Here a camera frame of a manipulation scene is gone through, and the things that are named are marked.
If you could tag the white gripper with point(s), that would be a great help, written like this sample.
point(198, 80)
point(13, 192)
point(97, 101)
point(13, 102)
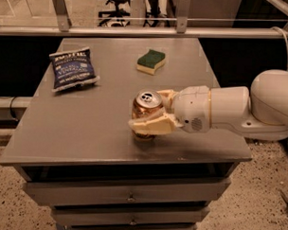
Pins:
point(192, 107)

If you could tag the orange soda can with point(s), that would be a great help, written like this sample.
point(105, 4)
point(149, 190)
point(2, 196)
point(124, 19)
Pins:
point(146, 103)

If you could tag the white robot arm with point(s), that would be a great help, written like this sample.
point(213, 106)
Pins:
point(259, 112)

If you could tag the green and yellow sponge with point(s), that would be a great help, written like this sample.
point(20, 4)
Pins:
point(151, 61)

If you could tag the grey drawer cabinet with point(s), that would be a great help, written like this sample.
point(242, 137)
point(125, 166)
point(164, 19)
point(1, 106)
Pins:
point(84, 134)

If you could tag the blue chip bag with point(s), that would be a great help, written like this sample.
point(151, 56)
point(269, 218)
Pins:
point(72, 68)

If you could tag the middle grey drawer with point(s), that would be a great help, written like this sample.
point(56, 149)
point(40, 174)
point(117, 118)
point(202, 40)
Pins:
point(129, 216)

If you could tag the black office chair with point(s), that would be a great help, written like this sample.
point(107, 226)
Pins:
point(120, 13)

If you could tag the top grey drawer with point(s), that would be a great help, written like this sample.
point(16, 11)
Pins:
point(126, 191)

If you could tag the metal window rail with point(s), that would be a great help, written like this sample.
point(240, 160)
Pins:
point(137, 32)

